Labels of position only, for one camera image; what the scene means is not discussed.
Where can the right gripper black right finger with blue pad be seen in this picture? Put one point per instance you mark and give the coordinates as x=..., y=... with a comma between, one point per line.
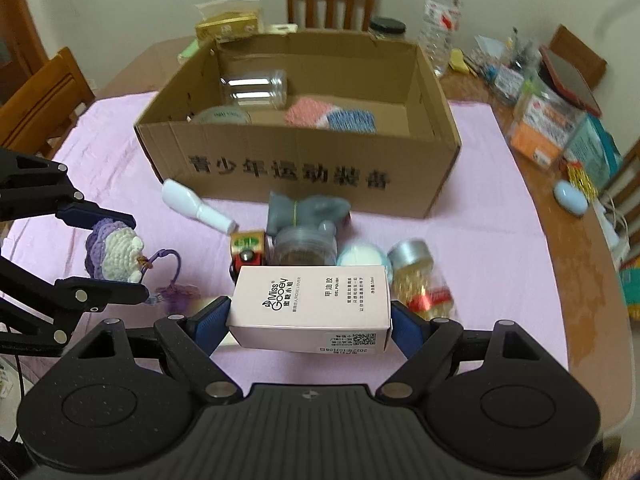
x=428, y=347

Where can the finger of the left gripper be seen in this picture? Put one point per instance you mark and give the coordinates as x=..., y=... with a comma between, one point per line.
x=74, y=210
x=90, y=295

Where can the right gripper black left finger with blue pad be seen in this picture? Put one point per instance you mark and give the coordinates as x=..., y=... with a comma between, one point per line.
x=188, y=343

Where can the purple white crochet flower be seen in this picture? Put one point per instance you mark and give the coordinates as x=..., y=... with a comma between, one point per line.
x=114, y=253

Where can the jar of gold beads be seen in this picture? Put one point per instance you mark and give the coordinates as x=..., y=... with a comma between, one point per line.
x=418, y=283

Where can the pink cosmetics box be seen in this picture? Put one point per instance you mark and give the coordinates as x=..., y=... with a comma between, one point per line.
x=342, y=310

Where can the white plastic bottle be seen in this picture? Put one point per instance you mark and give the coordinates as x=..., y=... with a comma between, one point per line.
x=184, y=201

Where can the wooden toy car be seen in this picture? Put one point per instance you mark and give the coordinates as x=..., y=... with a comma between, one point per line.
x=247, y=248

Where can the light blue white ball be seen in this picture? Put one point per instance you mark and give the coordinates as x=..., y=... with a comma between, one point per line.
x=365, y=254

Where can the clear jar brown contents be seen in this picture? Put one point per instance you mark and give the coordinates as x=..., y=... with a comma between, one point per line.
x=306, y=246

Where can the grey plush toy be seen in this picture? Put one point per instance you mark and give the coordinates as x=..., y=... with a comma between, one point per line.
x=284, y=212

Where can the wooden chair left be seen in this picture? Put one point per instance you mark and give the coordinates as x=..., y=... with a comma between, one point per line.
x=40, y=115

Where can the thick green white book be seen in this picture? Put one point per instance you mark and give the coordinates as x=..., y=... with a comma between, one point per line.
x=189, y=51

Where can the gold ornament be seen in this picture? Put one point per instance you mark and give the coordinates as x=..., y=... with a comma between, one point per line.
x=579, y=178

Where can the empty clear plastic jar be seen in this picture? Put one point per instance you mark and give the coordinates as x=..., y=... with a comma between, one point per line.
x=264, y=89

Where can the blue knitted cloth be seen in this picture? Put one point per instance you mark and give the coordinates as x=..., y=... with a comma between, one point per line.
x=360, y=121

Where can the brown cardboard box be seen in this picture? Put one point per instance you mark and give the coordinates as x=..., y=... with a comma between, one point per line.
x=399, y=170

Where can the gold tissue pack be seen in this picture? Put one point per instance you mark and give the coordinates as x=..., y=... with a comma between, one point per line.
x=228, y=20

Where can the pink knitted cloth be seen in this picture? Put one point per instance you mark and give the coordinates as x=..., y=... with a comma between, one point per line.
x=306, y=111

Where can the teal packet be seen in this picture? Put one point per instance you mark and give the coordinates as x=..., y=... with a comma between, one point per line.
x=594, y=148

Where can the yellow sticky notes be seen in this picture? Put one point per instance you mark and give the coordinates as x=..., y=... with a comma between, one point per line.
x=457, y=62

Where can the red smartphone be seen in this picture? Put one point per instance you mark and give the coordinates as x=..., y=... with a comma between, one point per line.
x=567, y=81

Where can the clear pen holder jar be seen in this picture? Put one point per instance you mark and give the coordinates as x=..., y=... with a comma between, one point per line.
x=519, y=60

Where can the black lid glass jar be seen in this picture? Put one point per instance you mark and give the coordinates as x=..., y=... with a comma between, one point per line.
x=387, y=28

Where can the wooden chair right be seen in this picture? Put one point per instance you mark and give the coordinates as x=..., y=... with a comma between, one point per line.
x=568, y=46

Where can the clear water bottle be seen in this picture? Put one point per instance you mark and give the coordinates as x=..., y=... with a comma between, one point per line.
x=440, y=23

